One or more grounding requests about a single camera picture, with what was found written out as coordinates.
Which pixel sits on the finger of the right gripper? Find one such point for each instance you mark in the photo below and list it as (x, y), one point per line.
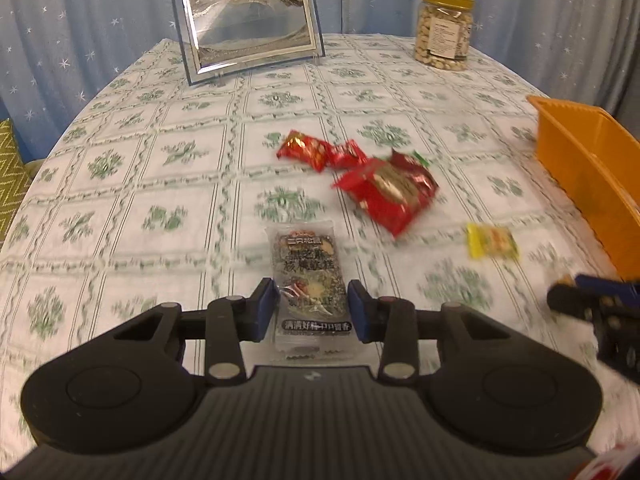
(575, 302)
(623, 293)

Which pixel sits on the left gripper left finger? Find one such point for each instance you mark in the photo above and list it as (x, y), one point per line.
(224, 324)

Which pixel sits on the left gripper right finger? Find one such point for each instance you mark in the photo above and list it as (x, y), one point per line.
(398, 326)

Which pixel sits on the black sesame snack packet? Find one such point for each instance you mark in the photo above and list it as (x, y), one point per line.
(312, 320)

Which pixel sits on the yellow candy packet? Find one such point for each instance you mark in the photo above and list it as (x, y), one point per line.
(486, 241)

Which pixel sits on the large red snack packet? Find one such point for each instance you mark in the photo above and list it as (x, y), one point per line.
(393, 192)

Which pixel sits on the small red candy packet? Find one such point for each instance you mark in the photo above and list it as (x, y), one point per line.
(346, 156)

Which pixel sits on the orange plastic tray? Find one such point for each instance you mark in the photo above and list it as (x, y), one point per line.
(595, 161)

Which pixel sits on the green floral tablecloth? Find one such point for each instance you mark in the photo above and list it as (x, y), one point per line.
(162, 191)

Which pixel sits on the long red candy packet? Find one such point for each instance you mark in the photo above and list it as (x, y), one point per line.
(312, 151)

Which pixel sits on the yellow patterned cushion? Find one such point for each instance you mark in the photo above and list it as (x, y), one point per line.
(14, 178)

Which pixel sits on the blue star curtain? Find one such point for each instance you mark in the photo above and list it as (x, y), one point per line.
(56, 55)

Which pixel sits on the clear nut jar gold lid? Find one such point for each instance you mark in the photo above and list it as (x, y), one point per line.
(443, 33)

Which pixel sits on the sand art picture frame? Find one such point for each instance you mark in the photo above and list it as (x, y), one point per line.
(223, 37)

